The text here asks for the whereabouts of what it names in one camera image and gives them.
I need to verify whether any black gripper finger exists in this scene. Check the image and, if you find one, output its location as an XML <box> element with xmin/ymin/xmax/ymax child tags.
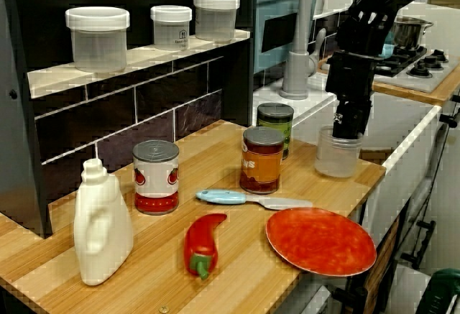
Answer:
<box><xmin>331</xmin><ymin>110</ymin><xmax>350</xmax><ymax>139</ymax></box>
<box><xmin>349</xmin><ymin>111</ymin><xmax>369</xmax><ymax>139</ymax></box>

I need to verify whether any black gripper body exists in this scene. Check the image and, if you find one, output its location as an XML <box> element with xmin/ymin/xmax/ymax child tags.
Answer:
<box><xmin>324</xmin><ymin>50</ymin><xmax>378</xmax><ymax>114</ymax></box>

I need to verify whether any clear lidless plastic cup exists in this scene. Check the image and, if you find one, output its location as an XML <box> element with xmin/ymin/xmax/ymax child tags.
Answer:
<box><xmin>314</xmin><ymin>124</ymin><xmax>364</xmax><ymax>180</ymax></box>

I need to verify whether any white sink basin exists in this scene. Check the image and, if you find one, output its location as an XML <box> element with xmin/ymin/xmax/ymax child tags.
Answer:
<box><xmin>252</xmin><ymin>74</ymin><xmax>443</xmax><ymax>228</ymax></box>

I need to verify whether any grey toy faucet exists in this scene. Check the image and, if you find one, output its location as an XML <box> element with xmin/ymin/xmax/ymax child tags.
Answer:
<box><xmin>279</xmin><ymin>0</ymin><xmax>360</xmax><ymax>101</ymax></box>

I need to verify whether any black gas stove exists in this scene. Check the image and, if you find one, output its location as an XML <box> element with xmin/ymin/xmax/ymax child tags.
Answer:
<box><xmin>317</xmin><ymin>45</ymin><xmax>451</xmax><ymax>93</ymax></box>

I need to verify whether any green peas label can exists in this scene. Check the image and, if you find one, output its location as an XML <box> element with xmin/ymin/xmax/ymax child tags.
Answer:
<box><xmin>255</xmin><ymin>102</ymin><xmax>295</xmax><ymax>161</ymax></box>

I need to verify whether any steel cooking pot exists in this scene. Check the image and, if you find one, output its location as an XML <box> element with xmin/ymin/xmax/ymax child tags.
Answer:
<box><xmin>389</xmin><ymin>17</ymin><xmax>435</xmax><ymax>50</ymax></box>

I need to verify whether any beans label tin can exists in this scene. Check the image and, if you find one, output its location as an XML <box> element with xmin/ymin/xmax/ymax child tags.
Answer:
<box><xmin>239</xmin><ymin>126</ymin><xmax>286</xmax><ymax>195</ymax></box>

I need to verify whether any blue plastic bin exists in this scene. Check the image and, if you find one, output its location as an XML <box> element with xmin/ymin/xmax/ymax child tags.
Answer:
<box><xmin>255</xmin><ymin>0</ymin><xmax>325</xmax><ymax>75</ymax></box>

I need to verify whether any red round plate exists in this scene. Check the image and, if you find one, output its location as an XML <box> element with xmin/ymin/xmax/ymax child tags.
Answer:
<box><xmin>265</xmin><ymin>206</ymin><xmax>378</xmax><ymax>278</ymax></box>

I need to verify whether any medium clear jar white lid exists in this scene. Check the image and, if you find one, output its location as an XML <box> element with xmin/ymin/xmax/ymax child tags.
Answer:
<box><xmin>193</xmin><ymin>0</ymin><xmax>242</xmax><ymax>44</ymax></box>

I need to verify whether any red toy chili pepper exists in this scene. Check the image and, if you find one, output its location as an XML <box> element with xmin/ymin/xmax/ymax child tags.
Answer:
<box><xmin>183</xmin><ymin>213</ymin><xmax>229</xmax><ymax>281</ymax></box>

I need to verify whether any small logo jar white lid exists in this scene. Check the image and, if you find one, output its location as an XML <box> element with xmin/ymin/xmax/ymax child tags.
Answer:
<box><xmin>149</xmin><ymin>4</ymin><xmax>193</xmax><ymax>52</ymax></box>

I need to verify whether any green plastic object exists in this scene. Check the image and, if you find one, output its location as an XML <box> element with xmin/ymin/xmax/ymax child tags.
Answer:
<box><xmin>418</xmin><ymin>268</ymin><xmax>460</xmax><ymax>314</ymax></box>

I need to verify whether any tomato label tin can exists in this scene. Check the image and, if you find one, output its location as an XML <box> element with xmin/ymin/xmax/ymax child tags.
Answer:
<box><xmin>132</xmin><ymin>139</ymin><xmax>180</xmax><ymax>216</ymax></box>

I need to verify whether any black tiled shelf unit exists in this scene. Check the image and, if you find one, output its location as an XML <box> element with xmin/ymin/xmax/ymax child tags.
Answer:
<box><xmin>0</xmin><ymin>0</ymin><xmax>260</xmax><ymax>240</ymax></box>

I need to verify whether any large clear jar white lid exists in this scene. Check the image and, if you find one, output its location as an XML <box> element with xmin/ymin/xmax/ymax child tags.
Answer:
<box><xmin>65</xmin><ymin>6</ymin><xmax>131</xmax><ymax>73</ymax></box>

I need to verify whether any white plastic detergent bottle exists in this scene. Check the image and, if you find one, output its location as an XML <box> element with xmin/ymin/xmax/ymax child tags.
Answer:
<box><xmin>73</xmin><ymin>158</ymin><xmax>135</xmax><ymax>287</ymax></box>

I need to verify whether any black cabinet handle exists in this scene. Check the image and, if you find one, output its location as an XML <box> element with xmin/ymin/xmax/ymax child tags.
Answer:
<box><xmin>438</xmin><ymin>111</ymin><xmax>460</xmax><ymax>129</ymax></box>
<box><xmin>331</xmin><ymin>286</ymin><xmax>368</xmax><ymax>305</ymax></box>
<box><xmin>400</xmin><ymin>219</ymin><xmax>437</xmax><ymax>270</ymax></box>

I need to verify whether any toy knife blue handle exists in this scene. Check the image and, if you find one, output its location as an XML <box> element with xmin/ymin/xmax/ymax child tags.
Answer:
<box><xmin>195</xmin><ymin>188</ymin><xmax>314</xmax><ymax>211</ymax></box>

